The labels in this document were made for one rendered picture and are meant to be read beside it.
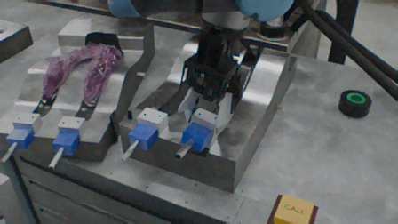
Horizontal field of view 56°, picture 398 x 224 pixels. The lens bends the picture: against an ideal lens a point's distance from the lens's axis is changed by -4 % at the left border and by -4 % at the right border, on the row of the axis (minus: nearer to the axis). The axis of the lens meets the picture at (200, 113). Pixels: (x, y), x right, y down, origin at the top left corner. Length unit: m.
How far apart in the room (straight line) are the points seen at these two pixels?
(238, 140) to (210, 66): 0.21
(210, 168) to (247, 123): 0.13
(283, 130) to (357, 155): 0.18
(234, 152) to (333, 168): 0.25
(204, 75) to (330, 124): 0.47
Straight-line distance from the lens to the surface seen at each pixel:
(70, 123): 0.87
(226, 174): 0.76
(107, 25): 1.22
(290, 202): 0.74
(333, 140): 0.96
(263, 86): 0.91
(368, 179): 0.88
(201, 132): 0.71
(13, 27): 1.43
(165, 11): 0.47
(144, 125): 0.79
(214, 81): 0.61
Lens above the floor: 1.39
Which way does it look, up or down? 37 degrees down
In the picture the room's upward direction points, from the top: straight up
